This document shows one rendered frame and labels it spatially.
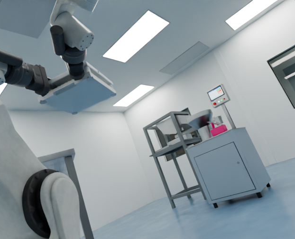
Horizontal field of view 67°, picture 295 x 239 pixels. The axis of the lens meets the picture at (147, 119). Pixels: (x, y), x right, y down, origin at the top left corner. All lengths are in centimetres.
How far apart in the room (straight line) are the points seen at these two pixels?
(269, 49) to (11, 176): 528
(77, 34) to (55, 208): 46
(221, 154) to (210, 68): 340
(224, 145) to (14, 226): 235
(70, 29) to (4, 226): 50
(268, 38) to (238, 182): 359
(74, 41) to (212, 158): 227
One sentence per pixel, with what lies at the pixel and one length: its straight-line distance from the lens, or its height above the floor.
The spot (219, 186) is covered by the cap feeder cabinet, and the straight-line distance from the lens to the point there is 276.
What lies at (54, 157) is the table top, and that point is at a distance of 131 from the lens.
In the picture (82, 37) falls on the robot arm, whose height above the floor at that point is 97.
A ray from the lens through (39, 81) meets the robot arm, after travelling 91.
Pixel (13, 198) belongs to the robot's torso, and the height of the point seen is 59.
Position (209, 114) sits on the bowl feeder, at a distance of 300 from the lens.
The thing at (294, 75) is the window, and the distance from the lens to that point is 539.
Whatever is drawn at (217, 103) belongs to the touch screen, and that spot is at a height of 116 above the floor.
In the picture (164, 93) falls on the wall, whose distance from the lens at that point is 633.
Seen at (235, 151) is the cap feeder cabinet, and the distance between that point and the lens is 262.
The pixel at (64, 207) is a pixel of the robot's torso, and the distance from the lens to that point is 51.
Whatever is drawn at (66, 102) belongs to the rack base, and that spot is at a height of 97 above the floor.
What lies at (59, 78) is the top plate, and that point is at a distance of 96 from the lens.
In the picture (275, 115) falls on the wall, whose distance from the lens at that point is 527.
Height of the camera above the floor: 54
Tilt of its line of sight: 15 degrees up
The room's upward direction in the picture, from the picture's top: 21 degrees counter-clockwise
